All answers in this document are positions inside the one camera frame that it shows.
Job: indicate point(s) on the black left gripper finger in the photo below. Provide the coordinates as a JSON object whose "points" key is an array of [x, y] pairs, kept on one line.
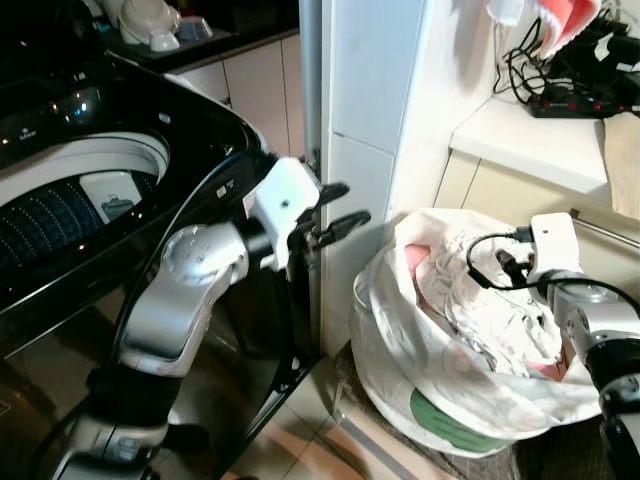
{"points": [[348, 224], [336, 191]]}

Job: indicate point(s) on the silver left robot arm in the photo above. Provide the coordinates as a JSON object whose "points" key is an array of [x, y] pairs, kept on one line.
{"points": [[185, 285]]}

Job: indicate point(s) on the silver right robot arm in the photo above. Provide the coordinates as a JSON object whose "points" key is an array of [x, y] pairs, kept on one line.
{"points": [[600, 340]]}

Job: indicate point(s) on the white crumpled clothes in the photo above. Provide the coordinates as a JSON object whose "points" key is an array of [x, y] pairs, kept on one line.
{"points": [[490, 320]]}

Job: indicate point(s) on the black top-load washing machine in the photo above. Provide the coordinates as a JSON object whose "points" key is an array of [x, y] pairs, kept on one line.
{"points": [[215, 135]]}

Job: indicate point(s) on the pink garment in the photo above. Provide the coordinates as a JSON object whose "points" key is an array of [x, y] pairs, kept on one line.
{"points": [[415, 268]]}

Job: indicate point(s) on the cream kitchen cabinet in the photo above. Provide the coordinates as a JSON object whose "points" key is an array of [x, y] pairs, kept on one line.
{"points": [[255, 95]]}

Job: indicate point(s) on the beige hanging towel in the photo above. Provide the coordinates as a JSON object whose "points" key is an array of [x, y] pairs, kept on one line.
{"points": [[625, 165]]}

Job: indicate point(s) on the white laundry bag green print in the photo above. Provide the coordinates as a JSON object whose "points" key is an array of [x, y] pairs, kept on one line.
{"points": [[400, 370]]}

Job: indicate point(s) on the black power strip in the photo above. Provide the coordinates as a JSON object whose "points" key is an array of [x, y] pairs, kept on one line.
{"points": [[570, 103]]}

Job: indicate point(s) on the red and white cloth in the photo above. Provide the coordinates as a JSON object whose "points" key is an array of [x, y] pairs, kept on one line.
{"points": [[565, 22]]}

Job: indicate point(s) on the white kitchen appliance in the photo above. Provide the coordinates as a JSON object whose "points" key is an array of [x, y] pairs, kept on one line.
{"points": [[145, 22]]}

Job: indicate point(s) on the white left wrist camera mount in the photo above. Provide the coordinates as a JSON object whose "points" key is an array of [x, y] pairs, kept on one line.
{"points": [[283, 200]]}

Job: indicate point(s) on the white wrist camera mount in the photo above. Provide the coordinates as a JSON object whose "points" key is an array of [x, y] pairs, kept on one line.
{"points": [[555, 245], [283, 200]]}

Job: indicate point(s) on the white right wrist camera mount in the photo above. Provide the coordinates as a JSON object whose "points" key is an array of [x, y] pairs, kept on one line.
{"points": [[555, 245]]}

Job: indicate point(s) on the grey metal door frame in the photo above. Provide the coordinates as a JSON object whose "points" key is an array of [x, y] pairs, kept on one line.
{"points": [[310, 80]]}

